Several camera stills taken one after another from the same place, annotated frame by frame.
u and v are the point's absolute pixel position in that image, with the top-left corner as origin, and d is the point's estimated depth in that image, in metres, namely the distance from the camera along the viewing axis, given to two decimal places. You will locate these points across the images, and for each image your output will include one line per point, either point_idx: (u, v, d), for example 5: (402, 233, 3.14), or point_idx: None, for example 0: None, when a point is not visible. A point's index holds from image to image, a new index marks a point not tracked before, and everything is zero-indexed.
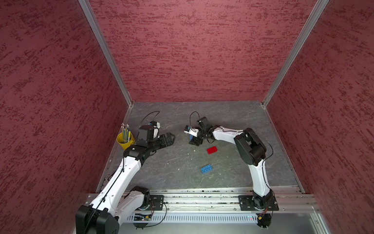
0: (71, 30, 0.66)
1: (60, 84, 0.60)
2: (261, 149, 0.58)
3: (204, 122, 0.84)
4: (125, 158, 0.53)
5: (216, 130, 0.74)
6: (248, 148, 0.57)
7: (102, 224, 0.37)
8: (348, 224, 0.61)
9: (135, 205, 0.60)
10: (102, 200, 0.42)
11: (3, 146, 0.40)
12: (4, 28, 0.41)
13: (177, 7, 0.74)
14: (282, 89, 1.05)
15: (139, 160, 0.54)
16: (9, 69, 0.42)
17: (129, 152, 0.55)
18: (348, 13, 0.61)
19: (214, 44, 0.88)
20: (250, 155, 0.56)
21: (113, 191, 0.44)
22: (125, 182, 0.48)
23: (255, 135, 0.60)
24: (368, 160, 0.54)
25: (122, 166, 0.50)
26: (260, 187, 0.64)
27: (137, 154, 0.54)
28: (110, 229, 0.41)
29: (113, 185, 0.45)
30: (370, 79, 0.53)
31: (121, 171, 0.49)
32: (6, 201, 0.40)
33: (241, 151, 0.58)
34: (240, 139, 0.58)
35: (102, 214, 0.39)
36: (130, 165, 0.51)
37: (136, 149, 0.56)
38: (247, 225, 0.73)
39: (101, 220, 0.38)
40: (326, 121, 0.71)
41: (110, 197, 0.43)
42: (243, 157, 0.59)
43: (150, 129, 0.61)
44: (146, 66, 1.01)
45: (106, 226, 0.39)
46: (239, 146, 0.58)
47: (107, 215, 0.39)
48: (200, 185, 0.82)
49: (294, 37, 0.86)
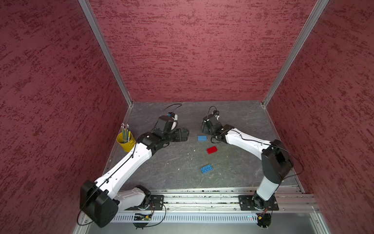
0: (71, 29, 0.66)
1: (60, 84, 0.60)
2: (289, 167, 0.50)
3: (213, 121, 0.71)
4: (139, 144, 0.52)
5: (231, 134, 0.62)
6: (278, 167, 0.48)
7: (99, 204, 0.38)
8: (348, 223, 0.61)
9: (135, 202, 0.61)
10: (105, 181, 0.42)
11: (3, 146, 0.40)
12: (3, 28, 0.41)
13: (177, 7, 0.74)
14: (282, 89, 1.05)
15: (150, 148, 0.52)
16: (9, 69, 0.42)
17: (142, 139, 0.54)
18: (348, 13, 0.61)
19: (214, 44, 0.88)
20: (278, 175, 0.47)
21: (118, 175, 0.44)
22: (131, 168, 0.47)
23: (283, 150, 0.50)
24: (368, 160, 0.54)
25: (132, 152, 0.49)
26: (268, 194, 0.61)
27: (151, 141, 0.54)
28: (108, 210, 0.41)
29: (120, 169, 0.45)
30: (370, 79, 0.53)
31: (130, 156, 0.48)
32: (6, 201, 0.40)
33: (267, 169, 0.49)
34: (270, 155, 0.47)
35: (100, 196, 0.39)
36: (140, 152, 0.50)
37: (150, 137, 0.55)
38: (246, 225, 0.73)
39: (100, 200, 0.38)
40: (326, 121, 0.71)
41: (114, 180, 0.43)
42: (267, 175, 0.51)
43: (169, 121, 0.59)
44: (145, 66, 1.01)
45: (103, 207, 0.39)
46: (266, 163, 0.48)
47: (105, 198, 0.39)
48: (200, 185, 0.82)
49: (294, 37, 0.86)
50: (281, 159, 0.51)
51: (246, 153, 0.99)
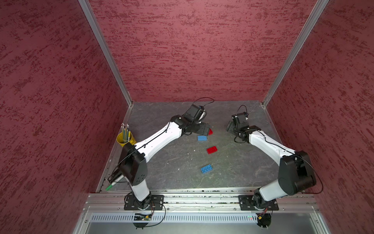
0: (70, 29, 0.66)
1: (60, 84, 0.60)
2: (310, 183, 0.46)
3: (240, 119, 0.71)
4: (171, 122, 0.57)
5: (256, 135, 0.61)
6: (294, 177, 0.45)
7: (137, 163, 0.43)
8: (348, 223, 0.61)
9: (141, 194, 0.62)
10: (142, 146, 0.48)
11: (3, 146, 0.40)
12: (3, 28, 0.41)
13: (177, 7, 0.74)
14: (282, 89, 1.05)
15: (181, 128, 0.56)
16: (9, 69, 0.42)
17: (175, 120, 0.59)
18: (348, 13, 0.61)
19: (214, 44, 0.88)
20: (292, 185, 0.44)
21: (153, 143, 0.49)
22: (163, 141, 0.52)
23: (308, 163, 0.46)
24: (368, 160, 0.54)
25: (166, 127, 0.55)
26: (270, 197, 0.61)
27: (183, 123, 0.58)
28: (141, 171, 0.47)
29: (155, 139, 0.50)
30: (370, 79, 0.53)
31: (164, 130, 0.54)
32: (6, 201, 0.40)
33: (283, 176, 0.47)
34: (290, 163, 0.45)
35: (139, 157, 0.45)
36: (173, 130, 0.55)
37: (181, 119, 0.59)
38: (247, 225, 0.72)
39: (137, 160, 0.44)
40: (326, 121, 0.71)
41: (150, 146, 0.48)
42: (282, 182, 0.48)
43: (200, 110, 0.64)
44: (145, 66, 1.01)
45: (139, 167, 0.44)
46: (284, 169, 0.46)
47: (142, 159, 0.44)
48: (200, 185, 0.82)
49: (294, 37, 0.86)
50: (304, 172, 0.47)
51: (246, 153, 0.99)
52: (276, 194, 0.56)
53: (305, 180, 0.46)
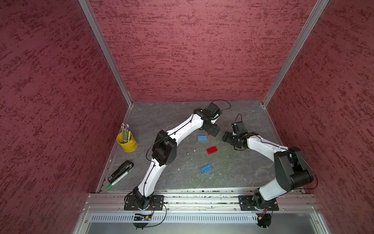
0: (71, 30, 0.66)
1: (60, 84, 0.60)
2: (307, 178, 0.47)
3: (240, 126, 0.76)
4: (195, 114, 0.67)
5: (252, 138, 0.65)
6: (289, 171, 0.46)
7: (170, 146, 0.54)
8: (348, 224, 0.61)
9: (151, 186, 0.65)
10: (173, 132, 0.58)
11: (3, 146, 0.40)
12: (3, 28, 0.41)
13: (177, 7, 0.74)
14: (282, 89, 1.05)
15: (203, 120, 0.65)
16: (9, 69, 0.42)
17: (197, 111, 0.68)
18: (348, 13, 0.61)
19: (214, 44, 0.88)
20: (289, 180, 0.46)
21: (181, 130, 0.59)
22: (189, 129, 0.61)
23: (302, 158, 0.48)
24: (368, 160, 0.54)
25: (191, 119, 0.64)
26: (269, 196, 0.61)
27: (204, 115, 0.66)
28: (173, 153, 0.57)
29: (182, 127, 0.60)
30: (370, 79, 0.53)
31: (189, 121, 0.63)
32: (6, 201, 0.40)
33: (279, 172, 0.48)
34: (284, 157, 0.47)
35: (172, 141, 0.55)
36: (196, 120, 0.64)
37: (202, 112, 0.68)
38: (247, 225, 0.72)
39: (170, 144, 0.54)
40: (326, 121, 0.71)
41: (179, 134, 0.58)
42: (279, 178, 0.49)
43: (218, 109, 0.75)
44: (146, 66, 1.01)
45: (172, 149, 0.54)
46: (278, 165, 0.48)
47: (175, 143, 0.54)
48: (200, 185, 0.82)
49: (294, 37, 0.86)
50: (300, 168, 0.49)
51: (246, 153, 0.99)
52: (275, 191, 0.56)
53: (301, 174, 0.47)
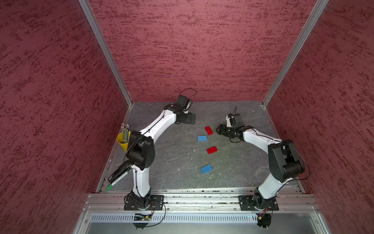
0: (71, 29, 0.66)
1: (60, 84, 0.60)
2: (298, 168, 0.49)
3: (237, 119, 0.77)
4: (166, 109, 0.65)
5: (248, 131, 0.66)
6: (282, 162, 0.49)
7: (147, 145, 0.49)
8: (348, 223, 0.61)
9: (144, 187, 0.64)
10: (147, 130, 0.54)
11: (3, 146, 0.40)
12: (4, 28, 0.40)
13: (176, 7, 0.74)
14: (282, 89, 1.05)
15: (175, 114, 0.64)
16: (9, 69, 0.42)
17: (168, 107, 0.66)
18: (348, 13, 0.61)
19: (214, 44, 0.88)
20: (281, 170, 0.48)
21: (155, 127, 0.56)
22: (163, 125, 0.59)
23: (294, 149, 0.50)
24: (368, 160, 0.54)
25: (163, 115, 0.62)
26: (268, 193, 0.62)
27: (175, 109, 0.65)
28: (152, 151, 0.53)
29: (156, 124, 0.57)
30: (370, 79, 0.53)
31: (162, 117, 0.61)
32: (6, 201, 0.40)
33: (272, 163, 0.50)
34: (277, 149, 0.49)
35: (147, 139, 0.51)
36: (169, 115, 0.62)
37: (173, 107, 0.67)
38: (246, 225, 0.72)
39: (146, 142, 0.50)
40: (326, 120, 0.71)
41: (154, 131, 0.55)
42: (272, 169, 0.51)
43: (188, 100, 0.75)
44: (145, 66, 1.01)
45: (149, 148, 0.50)
46: (272, 157, 0.50)
47: (151, 140, 0.50)
48: (200, 185, 0.82)
49: (294, 37, 0.86)
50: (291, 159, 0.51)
51: (246, 153, 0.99)
52: (271, 186, 0.58)
53: (292, 165, 0.49)
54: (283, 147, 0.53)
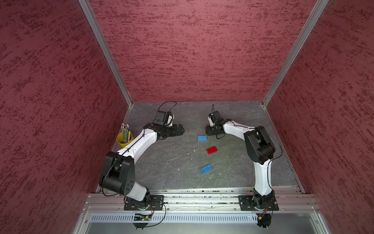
0: (71, 29, 0.66)
1: (60, 84, 0.60)
2: (271, 149, 0.57)
3: (216, 115, 0.85)
4: (146, 128, 0.62)
5: (227, 124, 0.74)
6: (257, 146, 0.56)
7: (126, 165, 0.44)
8: (348, 224, 0.61)
9: (139, 194, 0.62)
10: (126, 150, 0.49)
11: (3, 146, 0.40)
12: (3, 28, 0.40)
13: (177, 7, 0.74)
14: (282, 89, 1.05)
15: (156, 132, 0.62)
16: (9, 69, 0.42)
17: (148, 126, 0.64)
18: (348, 13, 0.61)
19: (214, 44, 0.88)
20: (256, 153, 0.56)
21: (135, 146, 0.52)
22: (143, 144, 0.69)
23: (266, 133, 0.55)
24: (368, 160, 0.54)
25: (144, 133, 0.59)
26: (261, 186, 0.64)
27: (156, 127, 0.64)
28: (132, 172, 0.47)
29: (136, 143, 0.53)
30: (370, 79, 0.53)
31: (142, 135, 0.58)
32: (6, 201, 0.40)
33: (249, 148, 0.58)
34: (252, 136, 0.57)
35: (126, 160, 0.45)
36: (149, 133, 0.59)
37: (154, 125, 0.65)
38: (246, 225, 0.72)
39: (125, 163, 0.44)
40: (326, 121, 0.71)
41: (134, 149, 0.50)
42: (250, 154, 0.59)
43: (167, 114, 0.72)
44: (145, 66, 1.01)
45: (129, 169, 0.45)
46: (248, 143, 0.57)
47: (130, 160, 0.45)
48: (200, 185, 0.82)
49: (294, 37, 0.86)
50: (265, 143, 0.59)
51: (246, 153, 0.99)
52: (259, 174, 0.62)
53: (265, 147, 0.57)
54: (257, 133, 0.62)
